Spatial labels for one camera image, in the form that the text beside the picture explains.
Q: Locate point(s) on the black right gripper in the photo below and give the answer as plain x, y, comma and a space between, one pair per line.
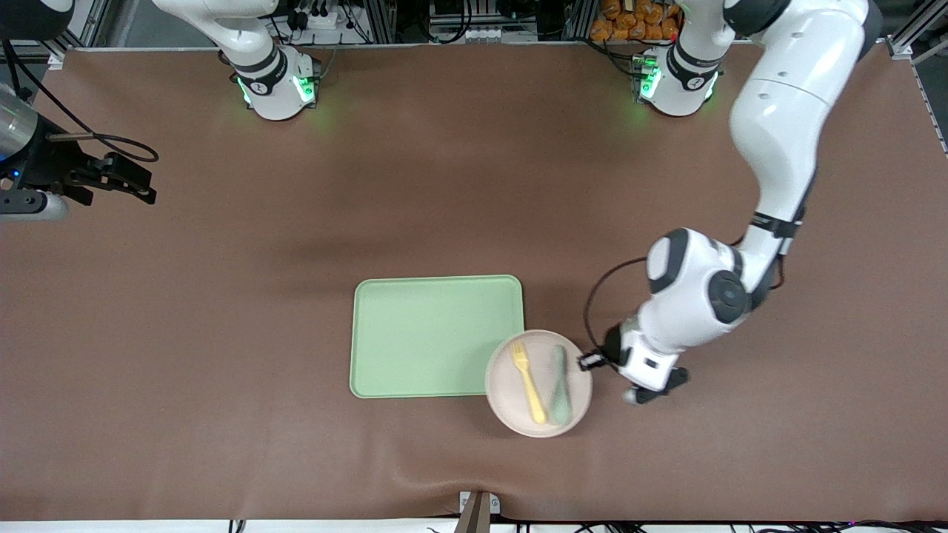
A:
46, 164

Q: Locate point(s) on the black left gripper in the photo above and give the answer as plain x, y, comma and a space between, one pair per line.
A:
612, 343

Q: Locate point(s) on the green plastic spoon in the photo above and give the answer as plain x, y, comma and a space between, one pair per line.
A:
559, 389

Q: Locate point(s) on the yellow plastic fork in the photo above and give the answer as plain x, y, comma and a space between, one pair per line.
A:
529, 389

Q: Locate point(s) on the round beige plate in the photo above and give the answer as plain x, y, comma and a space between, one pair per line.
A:
511, 403

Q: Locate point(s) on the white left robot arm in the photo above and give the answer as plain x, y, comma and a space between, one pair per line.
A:
785, 111

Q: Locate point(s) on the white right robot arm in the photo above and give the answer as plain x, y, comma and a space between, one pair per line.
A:
266, 81

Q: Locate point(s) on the light green rectangular tray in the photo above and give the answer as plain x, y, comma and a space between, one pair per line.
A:
429, 337

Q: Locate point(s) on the brown table mat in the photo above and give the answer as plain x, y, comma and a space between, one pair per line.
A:
296, 222

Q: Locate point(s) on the white power strip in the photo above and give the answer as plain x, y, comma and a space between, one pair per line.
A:
318, 18

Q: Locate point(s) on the pile of orange items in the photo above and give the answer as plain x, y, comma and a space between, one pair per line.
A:
622, 26

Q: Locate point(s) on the metal table clamp bracket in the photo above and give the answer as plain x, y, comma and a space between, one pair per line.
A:
478, 511

